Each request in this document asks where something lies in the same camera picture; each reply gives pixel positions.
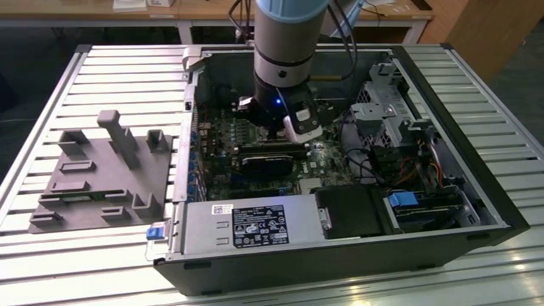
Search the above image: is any silver power supply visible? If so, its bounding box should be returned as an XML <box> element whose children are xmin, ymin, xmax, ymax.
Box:
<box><xmin>180</xmin><ymin>194</ymin><xmax>326</xmax><ymax>256</ymax></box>

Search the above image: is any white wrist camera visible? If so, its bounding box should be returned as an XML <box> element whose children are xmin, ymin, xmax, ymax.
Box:
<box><xmin>282</xmin><ymin>101</ymin><xmax>322</xmax><ymax>144</ymax></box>

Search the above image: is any blue disk carrier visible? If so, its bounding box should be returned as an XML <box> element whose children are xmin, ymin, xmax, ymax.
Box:
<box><xmin>388</xmin><ymin>190</ymin><xmax>420</xmax><ymax>211</ymax></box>

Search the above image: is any metal drive cage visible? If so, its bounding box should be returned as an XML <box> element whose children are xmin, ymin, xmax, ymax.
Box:
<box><xmin>348</xmin><ymin>62</ymin><xmax>438</xmax><ymax>149</ymax></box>

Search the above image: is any silver heat sink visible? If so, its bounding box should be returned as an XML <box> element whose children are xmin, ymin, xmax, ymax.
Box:
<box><xmin>298</xmin><ymin>178</ymin><xmax>326</xmax><ymax>194</ymax></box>

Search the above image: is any coloured wire bundle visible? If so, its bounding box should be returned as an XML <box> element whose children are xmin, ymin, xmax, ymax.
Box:
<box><xmin>393</xmin><ymin>154</ymin><xmax>445</xmax><ymax>192</ymax></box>

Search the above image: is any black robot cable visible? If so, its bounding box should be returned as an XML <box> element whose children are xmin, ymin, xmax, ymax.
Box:
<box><xmin>309</xmin><ymin>0</ymin><xmax>360</xmax><ymax>82</ymax></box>

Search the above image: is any black PC case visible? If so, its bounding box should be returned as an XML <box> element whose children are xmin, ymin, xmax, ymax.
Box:
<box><xmin>152</xmin><ymin>43</ymin><xmax>530</xmax><ymax>297</ymax></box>

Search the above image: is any graphics card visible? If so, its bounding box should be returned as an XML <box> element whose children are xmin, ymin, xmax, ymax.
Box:
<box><xmin>240</xmin><ymin>154</ymin><xmax>294</xmax><ymax>179</ymax></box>

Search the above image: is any metal disk bay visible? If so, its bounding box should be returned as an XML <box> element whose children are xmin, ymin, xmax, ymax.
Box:
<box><xmin>381</xmin><ymin>183</ymin><xmax>484</xmax><ymax>232</ymax></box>

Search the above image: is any grey parts rack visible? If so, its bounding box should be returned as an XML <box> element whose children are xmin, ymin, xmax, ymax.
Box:
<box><xmin>25</xmin><ymin>110</ymin><xmax>174</xmax><ymax>235</ymax></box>

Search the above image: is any green motherboard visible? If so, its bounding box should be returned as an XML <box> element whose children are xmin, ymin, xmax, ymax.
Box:
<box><xmin>197</xmin><ymin>101</ymin><xmax>356</xmax><ymax>203</ymax></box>

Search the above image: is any black optical drive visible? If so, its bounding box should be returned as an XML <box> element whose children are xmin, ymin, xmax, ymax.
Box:
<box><xmin>312</xmin><ymin>186</ymin><xmax>394</xmax><ymax>240</ymax></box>

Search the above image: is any wooden desk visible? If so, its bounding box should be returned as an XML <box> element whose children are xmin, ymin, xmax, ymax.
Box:
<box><xmin>0</xmin><ymin>0</ymin><xmax>434</xmax><ymax>45</ymax></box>

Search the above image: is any wooden cabinet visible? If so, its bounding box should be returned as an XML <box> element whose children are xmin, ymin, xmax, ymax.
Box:
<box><xmin>418</xmin><ymin>0</ymin><xmax>544</xmax><ymax>84</ymax></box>

